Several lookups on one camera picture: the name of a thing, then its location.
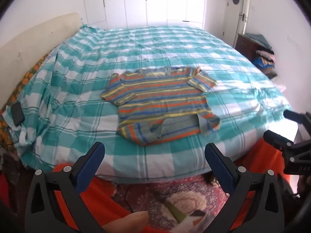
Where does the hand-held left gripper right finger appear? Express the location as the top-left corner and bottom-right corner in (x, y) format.
(204, 143), (286, 233)

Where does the green flat item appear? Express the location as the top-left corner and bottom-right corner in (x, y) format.
(166, 199), (187, 224)

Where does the white door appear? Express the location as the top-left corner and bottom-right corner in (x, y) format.
(224, 0), (251, 49)

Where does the black cable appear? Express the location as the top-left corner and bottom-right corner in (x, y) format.
(123, 184), (170, 214)

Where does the orange patterned cloth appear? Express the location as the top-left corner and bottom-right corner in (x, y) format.
(0, 53), (52, 151)

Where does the red patterned rug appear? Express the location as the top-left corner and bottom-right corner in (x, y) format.
(112, 172), (234, 233)

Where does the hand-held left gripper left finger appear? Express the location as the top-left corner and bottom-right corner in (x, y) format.
(24, 141), (112, 233)

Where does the cream padded headboard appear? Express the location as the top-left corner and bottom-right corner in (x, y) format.
(0, 13), (82, 107)

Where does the black phone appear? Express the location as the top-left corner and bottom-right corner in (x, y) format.
(11, 103), (25, 127)

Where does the person's left hand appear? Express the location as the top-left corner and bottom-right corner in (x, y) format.
(101, 211), (149, 233)

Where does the pile of clothes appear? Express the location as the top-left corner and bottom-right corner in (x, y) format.
(244, 33), (277, 78)

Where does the striped knit sweater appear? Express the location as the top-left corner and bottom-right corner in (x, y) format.
(101, 66), (221, 147)

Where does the dark wooden nightstand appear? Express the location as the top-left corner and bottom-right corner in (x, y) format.
(235, 33), (259, 61)

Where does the teal checked bed blanket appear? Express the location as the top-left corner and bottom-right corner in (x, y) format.
(7, 25), (299, 185)

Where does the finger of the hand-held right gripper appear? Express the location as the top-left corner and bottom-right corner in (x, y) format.
(283, 110), (311, 127)
(264, 130), (295, 151)

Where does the white wardrobe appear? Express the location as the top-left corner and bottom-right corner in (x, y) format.
(81, 0), (208, 30)

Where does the white pillow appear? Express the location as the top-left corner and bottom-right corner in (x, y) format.
(270, 76), (287, 93)

